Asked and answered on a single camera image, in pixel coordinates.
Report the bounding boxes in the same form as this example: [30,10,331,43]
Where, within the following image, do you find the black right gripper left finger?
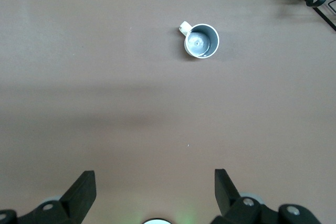
[17,170,97,224]

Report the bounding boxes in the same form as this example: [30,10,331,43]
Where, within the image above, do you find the cream cup with grey inside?
[179,20,220,59]

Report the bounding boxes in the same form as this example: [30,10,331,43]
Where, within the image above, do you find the black wire rack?
[285,0,336,32]

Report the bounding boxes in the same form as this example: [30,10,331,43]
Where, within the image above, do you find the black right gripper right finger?
[211,168,321,224]

